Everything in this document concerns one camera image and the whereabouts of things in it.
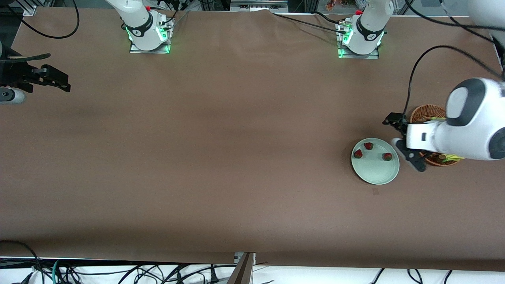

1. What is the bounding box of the light green plate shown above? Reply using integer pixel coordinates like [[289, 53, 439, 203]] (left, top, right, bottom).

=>
[[351, 138, 400, 185]]

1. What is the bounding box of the brown wicker basket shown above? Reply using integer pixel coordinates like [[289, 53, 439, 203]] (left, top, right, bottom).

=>
[[410, 105, 460, 167]]

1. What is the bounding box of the yellow banana bunch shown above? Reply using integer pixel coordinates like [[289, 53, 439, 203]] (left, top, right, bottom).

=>
[[430, 116, 465, 163]]

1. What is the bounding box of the brown table cover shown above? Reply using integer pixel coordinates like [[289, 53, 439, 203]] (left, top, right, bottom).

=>
[[0, 6, 505, 273]]

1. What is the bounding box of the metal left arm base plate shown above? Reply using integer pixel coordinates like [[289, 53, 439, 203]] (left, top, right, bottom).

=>
[[338, 45, 380, 60]]

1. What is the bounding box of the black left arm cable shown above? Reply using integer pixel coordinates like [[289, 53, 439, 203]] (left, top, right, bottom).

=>
[[402, 0, 505, 117]]

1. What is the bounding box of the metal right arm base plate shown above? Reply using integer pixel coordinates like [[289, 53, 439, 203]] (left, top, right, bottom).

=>
[[129, 41, 171, 54]]

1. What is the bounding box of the thick black cable loop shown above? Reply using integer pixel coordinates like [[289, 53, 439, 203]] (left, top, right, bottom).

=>
[[0, 240, 46, 284]]

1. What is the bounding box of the grey metal frame box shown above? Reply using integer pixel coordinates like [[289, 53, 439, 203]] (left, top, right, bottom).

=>
[[230, 0, 289, 12]]

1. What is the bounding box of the teal cable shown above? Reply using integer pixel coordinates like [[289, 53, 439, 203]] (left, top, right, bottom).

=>
[[51, 259, 64, 284]]

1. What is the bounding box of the metal profile bracket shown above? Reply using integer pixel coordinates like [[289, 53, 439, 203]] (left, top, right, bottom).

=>
[[228, 252, 256, 284]]

